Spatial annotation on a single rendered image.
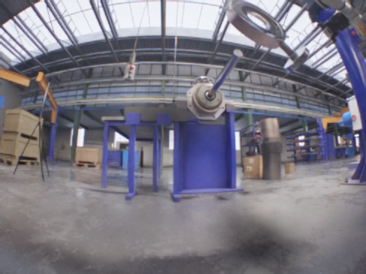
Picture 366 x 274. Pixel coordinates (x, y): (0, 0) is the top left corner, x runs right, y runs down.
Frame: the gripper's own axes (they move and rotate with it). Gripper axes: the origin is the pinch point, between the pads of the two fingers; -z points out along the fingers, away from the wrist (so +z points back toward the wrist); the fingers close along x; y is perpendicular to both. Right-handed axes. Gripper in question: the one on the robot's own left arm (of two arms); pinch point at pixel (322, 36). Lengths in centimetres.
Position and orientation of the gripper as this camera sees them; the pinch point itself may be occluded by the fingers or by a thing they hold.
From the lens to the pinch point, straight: 97.1
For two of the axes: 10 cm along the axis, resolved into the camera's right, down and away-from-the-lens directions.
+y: -6.3, 7.1, -3.1
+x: -7.5, -6.6, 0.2
